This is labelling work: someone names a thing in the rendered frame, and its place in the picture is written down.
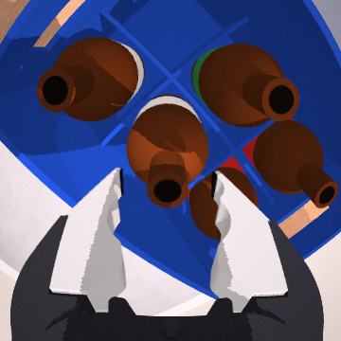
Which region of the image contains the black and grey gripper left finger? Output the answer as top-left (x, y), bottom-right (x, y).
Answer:
top-left (10, 168), bottom-right (126, 341)

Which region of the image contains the blue plastic crate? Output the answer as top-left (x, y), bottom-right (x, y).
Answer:
top-left (0, 0), bottom-right (341, 299)

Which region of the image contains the brown glass bottle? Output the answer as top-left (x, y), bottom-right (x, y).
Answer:
top-left (191, 43), bottom-right (299, 128)
top-left (126, 95), bottom-right (209, 207)
top-left (37, 37), bottom-right (145, 122)
top-left (188, 155), bottom-right (259, 242)
top-left (242, 118), bottom-right (338, 208)

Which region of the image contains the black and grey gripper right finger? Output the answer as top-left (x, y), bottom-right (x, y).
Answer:
top-left (210, 171), bottom-right (324, 341)

